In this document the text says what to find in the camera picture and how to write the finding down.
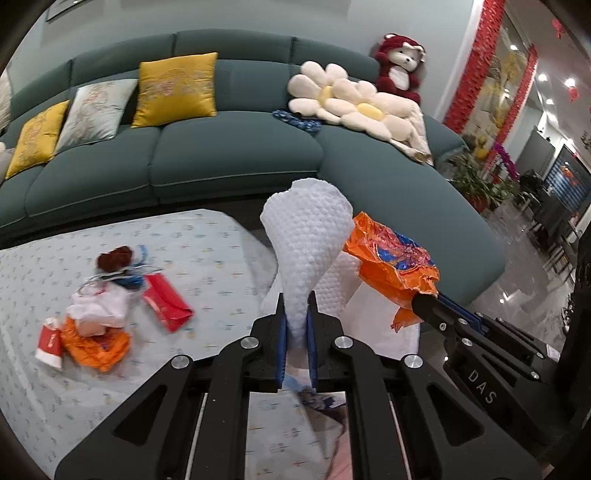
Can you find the blue plastic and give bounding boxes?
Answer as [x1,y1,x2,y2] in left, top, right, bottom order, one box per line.
[113,247,162,291]

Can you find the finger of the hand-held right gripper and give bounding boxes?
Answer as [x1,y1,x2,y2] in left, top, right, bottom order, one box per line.
[410,293,550,385]
[436,295,561,360]

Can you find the red paper packet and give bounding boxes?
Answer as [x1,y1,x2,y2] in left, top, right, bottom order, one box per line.
[141,272,194,334]

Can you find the orange plastic wrapper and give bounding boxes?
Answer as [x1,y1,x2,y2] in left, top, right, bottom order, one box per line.
[342,211,440,332]
[61,316,132,374]

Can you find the red paper wall decoration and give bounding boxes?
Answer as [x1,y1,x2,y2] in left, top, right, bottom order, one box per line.
[444,0,506,136]
[496,46,539,145]

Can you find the yellow embroidered cushion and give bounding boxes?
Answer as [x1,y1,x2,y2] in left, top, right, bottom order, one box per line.
[130,52,219,129]
[4,100,70,180]

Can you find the red and white paper cup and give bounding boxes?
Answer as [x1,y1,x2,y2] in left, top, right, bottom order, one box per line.
[36,318,64,371]

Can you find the white daisy flower pillow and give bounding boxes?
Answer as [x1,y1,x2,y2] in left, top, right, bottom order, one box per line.
[323,78,416,139]
[287,61,365,124]

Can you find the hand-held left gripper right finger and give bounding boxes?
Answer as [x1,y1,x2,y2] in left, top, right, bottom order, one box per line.
[305,292,543,480]

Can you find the red and white plush bear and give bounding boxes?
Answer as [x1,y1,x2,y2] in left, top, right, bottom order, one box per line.
[373,33,426,104]

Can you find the teal fabric sofa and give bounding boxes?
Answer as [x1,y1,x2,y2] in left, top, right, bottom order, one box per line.
[0,28,506,305]

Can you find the green potted plant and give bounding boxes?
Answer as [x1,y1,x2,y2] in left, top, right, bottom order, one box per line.
[485,178,522,210]
[450,152,497,213]

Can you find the purple orchid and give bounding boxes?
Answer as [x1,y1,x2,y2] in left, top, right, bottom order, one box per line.
[492,143,520,181]

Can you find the white plush pillow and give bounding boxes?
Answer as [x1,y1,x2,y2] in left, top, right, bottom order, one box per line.
[0,71,12,134]

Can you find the pale grey embroidered cushion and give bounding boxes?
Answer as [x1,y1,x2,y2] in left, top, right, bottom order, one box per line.
[54,78,139,155]

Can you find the brown wrapper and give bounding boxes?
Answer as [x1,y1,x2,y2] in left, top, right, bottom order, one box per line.
[96,246,134,273]

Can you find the floral print tablecloth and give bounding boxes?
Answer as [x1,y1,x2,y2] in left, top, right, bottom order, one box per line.
[0,209,352,480]

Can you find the white tissue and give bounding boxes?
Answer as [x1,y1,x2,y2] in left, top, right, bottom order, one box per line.
[69,284,127,337]

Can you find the dark chairs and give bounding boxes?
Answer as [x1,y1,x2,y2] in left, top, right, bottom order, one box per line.
[519,171,580,261]

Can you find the blue beaded mat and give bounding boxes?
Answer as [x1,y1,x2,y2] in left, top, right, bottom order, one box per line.
[271,109,321,136]

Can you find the white paper towel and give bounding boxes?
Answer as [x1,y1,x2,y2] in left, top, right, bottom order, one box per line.
[259,178,355,370]

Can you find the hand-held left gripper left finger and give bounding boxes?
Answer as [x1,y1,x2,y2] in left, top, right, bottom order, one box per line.
[54,293,289,480]

